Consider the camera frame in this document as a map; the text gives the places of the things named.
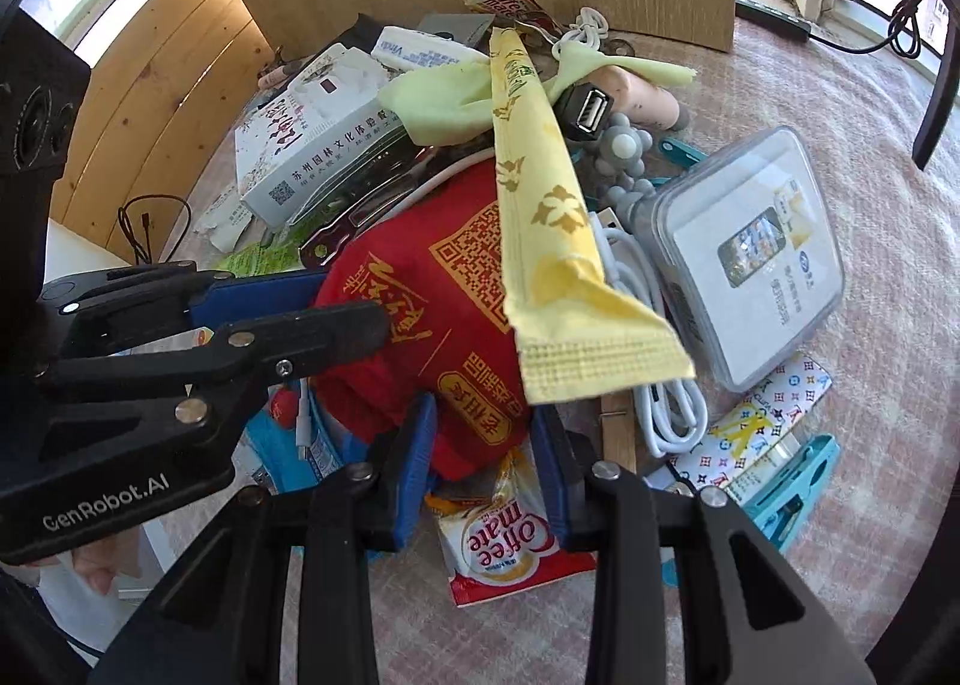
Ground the black power cable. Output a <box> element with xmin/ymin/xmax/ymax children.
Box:
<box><xmin>806</xmin><ymin>0</ymin><xmax>931</xmax><ymax>61</ymax></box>

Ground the blue power bank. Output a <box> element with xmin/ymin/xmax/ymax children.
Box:
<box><xmin>244</xmin><ymin>392</ymin><xmax>355</xmax><ymax>500</ymax></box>

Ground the white printed cardboard box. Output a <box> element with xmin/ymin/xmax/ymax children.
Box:
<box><xmin>234</xmin><ymin>42</ymin><xmax>425</xmax><ymax>230</ymax></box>

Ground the green packet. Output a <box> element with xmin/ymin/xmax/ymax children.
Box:
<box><xmin>216</xmin><ymin>242</ymin><xmax>302</xmax><ymax>279</ymax></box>

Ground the fox keychain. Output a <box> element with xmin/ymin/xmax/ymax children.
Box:
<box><xmin>268</xmin><ymin>389</ymin><xmax>302</xmax><ymax>429</ymax></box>

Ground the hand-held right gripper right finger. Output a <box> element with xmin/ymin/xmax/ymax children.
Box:
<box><xmin>534</xmin><ymin>404</ymin><xmax>878</xmax><ymax>685</ymax></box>

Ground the yellow-green cloth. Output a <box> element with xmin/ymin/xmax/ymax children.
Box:
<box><xmin>386</xmin><ymin>42</ymin><xmax>698</xmax><ymax>148</ymax></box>

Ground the clear plastic box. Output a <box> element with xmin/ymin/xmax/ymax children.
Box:
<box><xmin>649</xmin><ymin>125</ymin><xmax>846</xmax><ymax>393</ymax></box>

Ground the black pouch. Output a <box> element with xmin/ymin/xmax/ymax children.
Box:
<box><xmin>349</xmin><ymin>12</ymin><xmax>395</xmax><ymax>52</ymax></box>

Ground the white blue tissue packet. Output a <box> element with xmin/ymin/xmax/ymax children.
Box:
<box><xmin>373</xmin><ymin>25</ymin><xmax>490</xmax><ymax>73</ymax></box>

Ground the white paper packet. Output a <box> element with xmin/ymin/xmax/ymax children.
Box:
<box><xmin>195</xmin><ymin>192</ymin><xmax>254</xmax><ymax>253</ymax></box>

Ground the person's left hand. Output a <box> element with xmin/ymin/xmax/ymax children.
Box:
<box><xmin>34</xmin><ymin>531</ymin><xmax>151</xmax><ymax>600</ymax></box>

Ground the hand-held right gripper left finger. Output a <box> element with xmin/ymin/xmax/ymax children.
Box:
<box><xmin>88</xmin><ymin>392</ymin><xmax>438</xmax><ymax>685</ymax></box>

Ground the beige cosmetic tube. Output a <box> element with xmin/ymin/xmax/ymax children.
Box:
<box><xmin>598</xmin><ymin>65</ymin><xmax>689</xmax><ymax>131</ymax></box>

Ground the thick white charging cable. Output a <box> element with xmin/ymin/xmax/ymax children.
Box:
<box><xmin>589</xmin><ymin>205</ymin><xmax>710</xmax><ymax>459</ymax></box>

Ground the slotted teal clothespin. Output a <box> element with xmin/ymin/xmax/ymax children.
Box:
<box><xmin>739</xmin><ymin>434</ymin><xmax>839</xmax><ymax>552</ymax></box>

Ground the thin black cable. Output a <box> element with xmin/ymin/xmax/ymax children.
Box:
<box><xmin>118</xmin><ymin>195</ymin><xmax>194</xmax><ymax>266</ymax></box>

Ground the black usb adapter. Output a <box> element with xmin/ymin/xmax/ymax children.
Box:
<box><xmin>553</xmin><ymin>79</ymin><xmax>617</xmax><ymax>140</ymax></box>

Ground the grey silicone figure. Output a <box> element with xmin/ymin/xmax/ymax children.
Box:
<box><xmin>577</xmin><ymin>113</ymin><xmax>665</xmax><ymax>236</ymax></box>

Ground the patterned white card holder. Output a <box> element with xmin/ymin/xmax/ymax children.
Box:
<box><xmin>666</xmin><ymin>353</ymin><xmax>835</xmax><ymax>507</ymax></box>

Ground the long yellow packet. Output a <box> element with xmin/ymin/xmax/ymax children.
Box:
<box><xmin>487</xmin><ymin>26</ymin><xmax>697</xmax><ymax>407</ymax></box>

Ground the wooden clothespin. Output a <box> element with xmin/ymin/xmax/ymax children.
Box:
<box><xmin>598</xmin><ymin>392</ymin><xmax>638</xmax><ymax>477</ymax></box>

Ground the red cloth bag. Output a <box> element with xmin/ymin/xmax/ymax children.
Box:
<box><xmin>313</xmin><ymin>160</ymin><xmax>535</xmax><ymax>483</ymax></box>

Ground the black tripod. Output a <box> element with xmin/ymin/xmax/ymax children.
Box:
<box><xmin>912</xmin><ymin>2</ymin><xmax>960</xmax><ymax>170</ymax></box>

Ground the black power strip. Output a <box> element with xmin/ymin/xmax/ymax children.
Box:
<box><xmin>735</xmin><ymin>0</ymin><xmax>812</xmax><ymax>43</ymax></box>

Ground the grey small box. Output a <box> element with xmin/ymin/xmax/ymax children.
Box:
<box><xmin>416</xmin><ymin>12</ymin><xmax>496</xmax><ymax>46</ymax></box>

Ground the coiled white cable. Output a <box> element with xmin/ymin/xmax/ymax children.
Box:
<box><xmin>559</xmin><ymin>6</ymin><xmax>610</xmax><ymax>50</ymax></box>

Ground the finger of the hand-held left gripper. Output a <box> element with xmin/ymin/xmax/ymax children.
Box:
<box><xmin>41</xmin><ymin>267</ymin><xmax>331</xmax><ymax>356</ymax></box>
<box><xmin>30</xmin><ymin>302</ymin><xmax>391</xmax><ymax>465</ymax></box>

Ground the pine plank panel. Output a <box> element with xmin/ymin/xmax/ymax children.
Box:
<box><xmin>49</xmin><ymin>0</ymin><xmax>276</xmax><ymax>260</ymax></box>

